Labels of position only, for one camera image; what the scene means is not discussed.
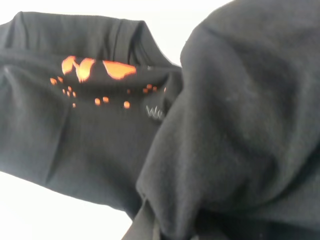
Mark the black printed t-shirt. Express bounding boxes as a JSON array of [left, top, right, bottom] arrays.
[[0, 0, 320, 240]]

